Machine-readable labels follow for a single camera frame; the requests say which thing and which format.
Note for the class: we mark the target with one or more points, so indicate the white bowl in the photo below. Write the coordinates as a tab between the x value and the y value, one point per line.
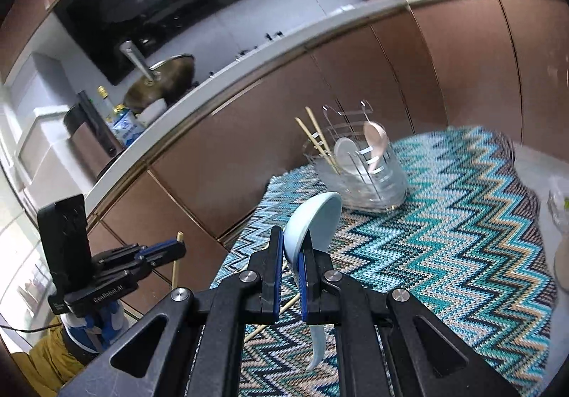
153	110

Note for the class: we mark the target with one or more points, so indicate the zigzag woven tablecloth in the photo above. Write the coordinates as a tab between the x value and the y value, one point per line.
444	268

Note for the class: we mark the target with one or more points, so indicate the clear plastic bag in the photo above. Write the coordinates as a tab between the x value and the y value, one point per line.
559	201

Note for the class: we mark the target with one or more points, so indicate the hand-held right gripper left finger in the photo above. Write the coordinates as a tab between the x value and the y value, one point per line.
279	263

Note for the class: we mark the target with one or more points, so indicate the person's left forearm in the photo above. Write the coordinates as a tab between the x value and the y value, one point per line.
44	361

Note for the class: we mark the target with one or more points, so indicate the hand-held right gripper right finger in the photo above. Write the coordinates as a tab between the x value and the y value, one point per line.
303	286

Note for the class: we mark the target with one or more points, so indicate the blue white milk carton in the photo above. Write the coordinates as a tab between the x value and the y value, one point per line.
126	126

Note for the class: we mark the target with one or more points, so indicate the light blue ceramic spoon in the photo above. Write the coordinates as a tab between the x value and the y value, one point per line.
311	215

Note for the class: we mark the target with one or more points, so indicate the white kitchen countertop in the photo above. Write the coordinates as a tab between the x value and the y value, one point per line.
346	17

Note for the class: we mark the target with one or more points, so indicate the copper lower cabinets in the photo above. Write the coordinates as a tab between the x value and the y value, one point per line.
466	68

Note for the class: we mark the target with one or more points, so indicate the pink ceramic spoon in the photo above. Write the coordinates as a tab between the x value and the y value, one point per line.
375	135

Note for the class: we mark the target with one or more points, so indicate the white ceramic spoon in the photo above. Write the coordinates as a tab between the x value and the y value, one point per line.
344	152

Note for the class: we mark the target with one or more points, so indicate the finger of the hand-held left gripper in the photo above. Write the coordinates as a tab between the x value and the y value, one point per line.
164	245
155	263

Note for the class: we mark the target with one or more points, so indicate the person's left hand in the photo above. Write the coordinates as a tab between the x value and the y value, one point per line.
95	326

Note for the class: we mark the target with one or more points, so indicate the white box unit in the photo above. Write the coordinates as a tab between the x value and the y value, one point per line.
40	143

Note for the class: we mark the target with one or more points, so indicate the brown black water boiler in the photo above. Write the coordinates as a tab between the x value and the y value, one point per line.
86	143

